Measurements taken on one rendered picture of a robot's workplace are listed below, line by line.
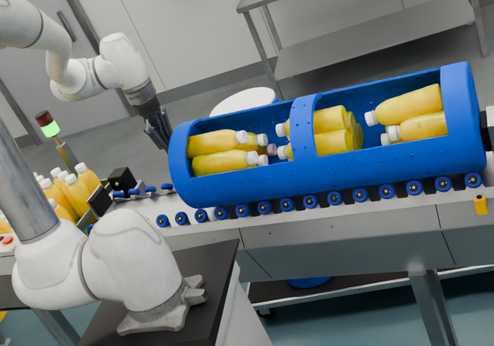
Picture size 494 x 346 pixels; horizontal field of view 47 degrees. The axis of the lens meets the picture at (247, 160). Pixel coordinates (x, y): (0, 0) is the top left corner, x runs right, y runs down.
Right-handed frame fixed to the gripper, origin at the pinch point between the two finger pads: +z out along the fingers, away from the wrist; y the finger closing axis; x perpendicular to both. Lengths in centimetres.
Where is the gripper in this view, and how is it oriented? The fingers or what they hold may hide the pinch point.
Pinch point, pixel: (173, 153)
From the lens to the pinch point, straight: 184.9
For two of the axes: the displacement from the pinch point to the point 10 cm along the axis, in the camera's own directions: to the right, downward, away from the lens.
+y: -2.7, 5.7, -7.8
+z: 3.7, 8.1, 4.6
